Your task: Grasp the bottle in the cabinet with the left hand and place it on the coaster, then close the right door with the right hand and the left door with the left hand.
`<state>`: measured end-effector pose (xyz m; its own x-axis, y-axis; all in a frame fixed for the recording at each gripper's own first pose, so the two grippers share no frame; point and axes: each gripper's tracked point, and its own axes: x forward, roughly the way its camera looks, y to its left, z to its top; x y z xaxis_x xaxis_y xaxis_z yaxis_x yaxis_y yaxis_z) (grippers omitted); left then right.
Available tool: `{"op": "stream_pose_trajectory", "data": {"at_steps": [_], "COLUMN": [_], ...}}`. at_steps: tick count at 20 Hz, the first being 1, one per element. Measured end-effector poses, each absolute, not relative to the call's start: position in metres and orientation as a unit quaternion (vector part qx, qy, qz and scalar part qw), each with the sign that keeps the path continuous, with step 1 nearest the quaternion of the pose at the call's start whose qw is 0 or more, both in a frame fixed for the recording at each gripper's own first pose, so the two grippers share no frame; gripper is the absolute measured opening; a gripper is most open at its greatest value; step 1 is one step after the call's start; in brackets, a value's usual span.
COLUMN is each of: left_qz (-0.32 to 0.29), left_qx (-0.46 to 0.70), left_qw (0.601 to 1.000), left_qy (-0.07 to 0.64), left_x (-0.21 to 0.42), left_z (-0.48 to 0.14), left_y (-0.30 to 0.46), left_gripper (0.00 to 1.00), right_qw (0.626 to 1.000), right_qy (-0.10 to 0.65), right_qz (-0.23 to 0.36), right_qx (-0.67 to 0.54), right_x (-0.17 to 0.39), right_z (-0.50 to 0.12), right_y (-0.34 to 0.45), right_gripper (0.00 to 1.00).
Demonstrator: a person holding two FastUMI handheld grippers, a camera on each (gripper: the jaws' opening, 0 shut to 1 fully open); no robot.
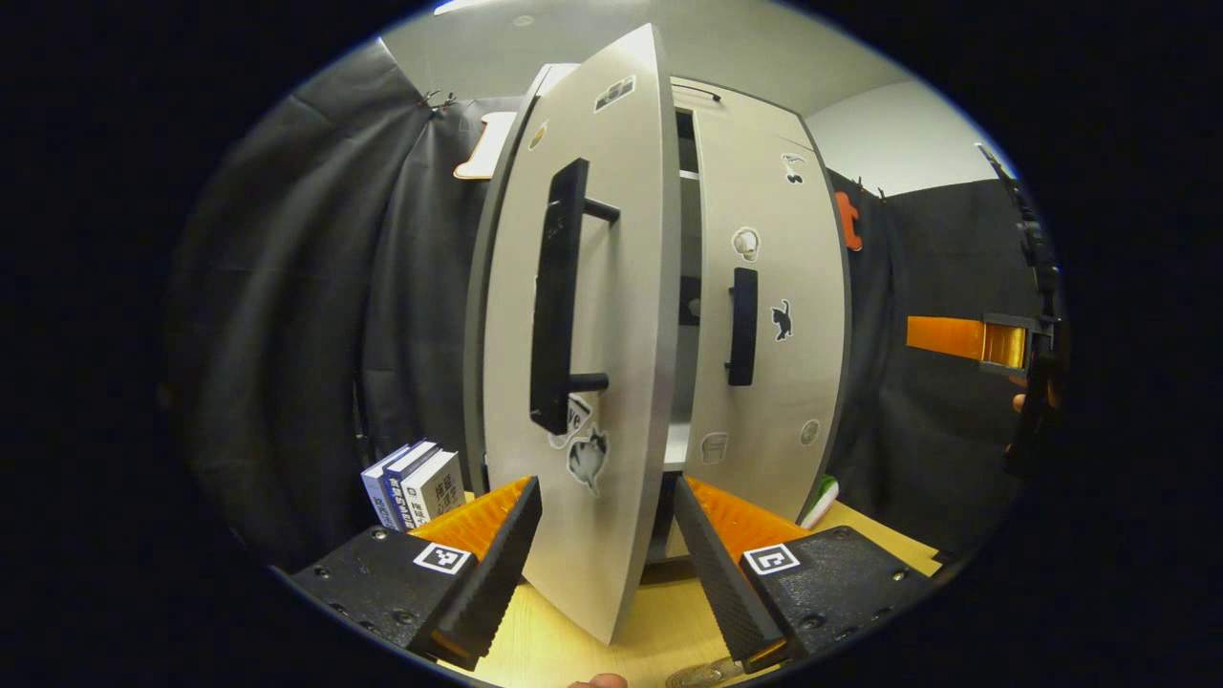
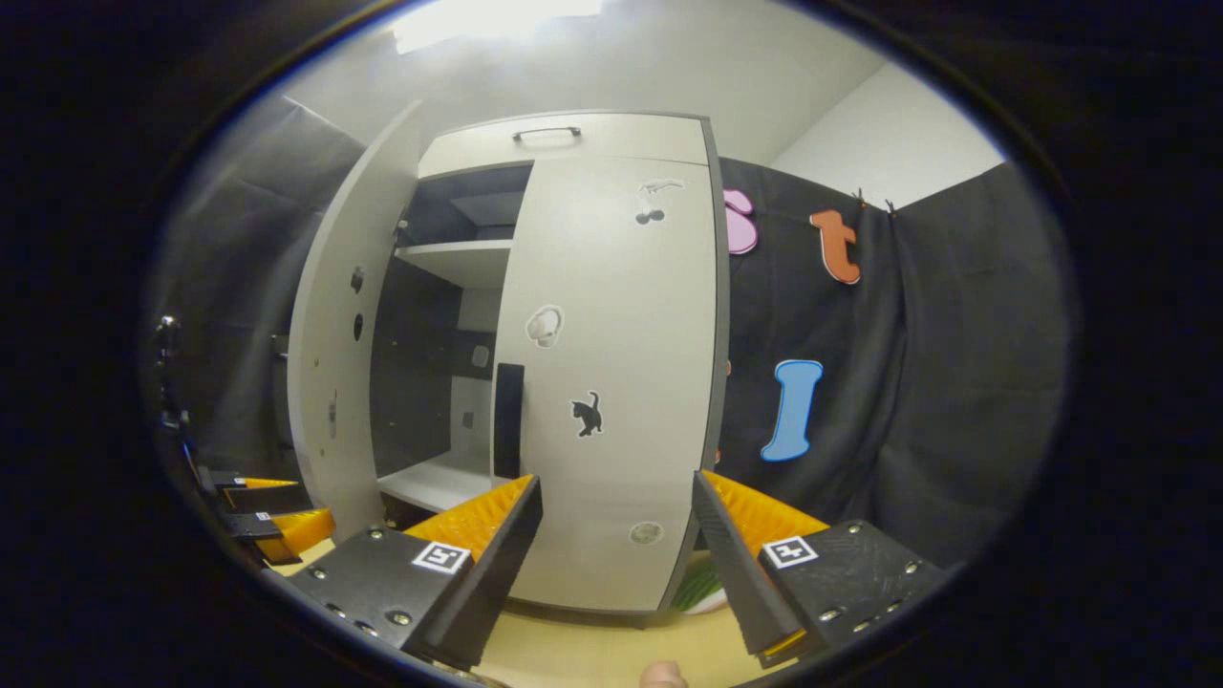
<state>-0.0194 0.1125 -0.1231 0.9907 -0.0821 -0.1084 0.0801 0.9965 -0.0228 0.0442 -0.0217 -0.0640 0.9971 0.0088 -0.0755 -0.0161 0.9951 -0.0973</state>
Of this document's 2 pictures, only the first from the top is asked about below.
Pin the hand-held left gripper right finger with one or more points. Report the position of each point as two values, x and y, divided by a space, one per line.
726 583

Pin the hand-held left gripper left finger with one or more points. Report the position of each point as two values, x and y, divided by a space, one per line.
497 573

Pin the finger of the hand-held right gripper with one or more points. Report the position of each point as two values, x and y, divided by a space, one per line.
955 337

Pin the white cabinet door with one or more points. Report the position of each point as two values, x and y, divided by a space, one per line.
803 382
621 287

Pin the grey and white cabinet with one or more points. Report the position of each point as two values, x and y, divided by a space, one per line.
475 382

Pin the white cabinet shelf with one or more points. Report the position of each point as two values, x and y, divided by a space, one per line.
676 447

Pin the cream cabinet top panel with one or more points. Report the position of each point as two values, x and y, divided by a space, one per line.
745 100

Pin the black backdrop cloth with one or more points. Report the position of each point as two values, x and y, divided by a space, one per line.
936 440
315 287

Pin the green and white object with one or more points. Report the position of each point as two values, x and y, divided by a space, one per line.
820 502

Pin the blue and white book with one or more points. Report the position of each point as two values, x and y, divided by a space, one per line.
375 492
399 487

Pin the ceiling light panel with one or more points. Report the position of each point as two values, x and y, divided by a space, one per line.
463 6

